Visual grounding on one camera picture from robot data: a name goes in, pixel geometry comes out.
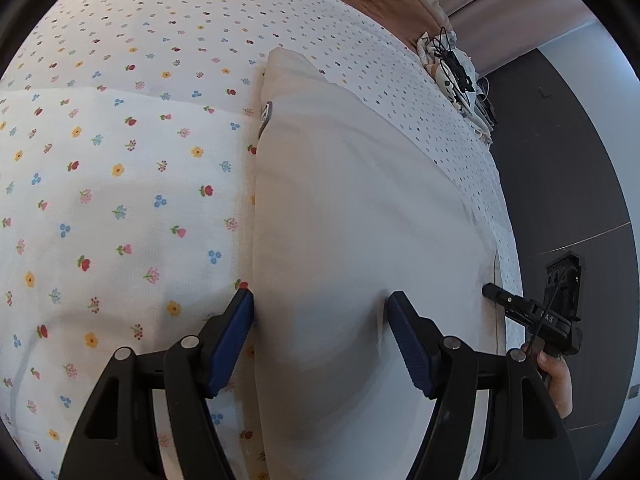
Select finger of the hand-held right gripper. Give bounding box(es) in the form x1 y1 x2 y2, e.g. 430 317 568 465
481 283 540 325

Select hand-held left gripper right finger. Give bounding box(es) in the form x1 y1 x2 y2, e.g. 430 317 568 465
385 291 583 480

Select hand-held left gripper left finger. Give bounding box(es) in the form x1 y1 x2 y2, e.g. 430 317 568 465
57 290 256 480

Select light grey pants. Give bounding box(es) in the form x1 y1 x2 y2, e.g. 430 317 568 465
250 47 501 480

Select person's right hand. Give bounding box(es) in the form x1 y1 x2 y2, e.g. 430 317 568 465
520 342 574 419

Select floral printed bed sheet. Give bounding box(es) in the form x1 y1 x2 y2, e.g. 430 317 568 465
0 0 526 480

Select pink curtain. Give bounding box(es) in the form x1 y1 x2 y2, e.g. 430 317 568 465
435 0 601 77

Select bundle of black cables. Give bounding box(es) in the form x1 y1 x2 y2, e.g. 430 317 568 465
415 25 497 143

